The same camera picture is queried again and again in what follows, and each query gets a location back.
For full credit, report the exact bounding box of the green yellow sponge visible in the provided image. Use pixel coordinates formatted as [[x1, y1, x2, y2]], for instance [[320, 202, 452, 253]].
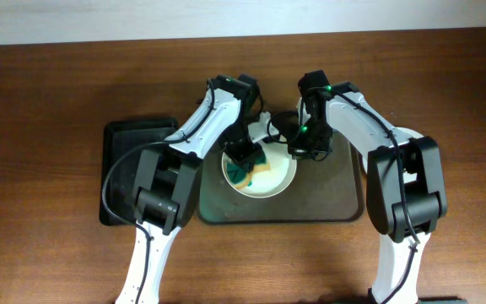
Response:
[[224, 154, 271, 190]]

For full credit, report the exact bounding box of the white plate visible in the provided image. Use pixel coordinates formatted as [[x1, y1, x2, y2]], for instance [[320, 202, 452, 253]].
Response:
[[361, 127, 423, 172], [221, 140, 297, 198]]

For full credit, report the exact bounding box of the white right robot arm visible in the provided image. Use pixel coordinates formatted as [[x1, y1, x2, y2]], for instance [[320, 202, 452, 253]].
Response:
[[289, 70, 448, 303]]

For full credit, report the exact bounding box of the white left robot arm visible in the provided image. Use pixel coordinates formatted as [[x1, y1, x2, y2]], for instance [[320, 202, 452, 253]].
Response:
[[116, 74, 266, 303]]

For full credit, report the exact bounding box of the large dark serving tray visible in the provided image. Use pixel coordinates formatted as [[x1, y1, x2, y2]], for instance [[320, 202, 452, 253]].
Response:
[[197, 133, 365, 225]]

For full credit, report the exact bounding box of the small black tray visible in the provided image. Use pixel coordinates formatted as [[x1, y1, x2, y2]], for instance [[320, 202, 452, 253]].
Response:
[[100, 117, 178, 222]]

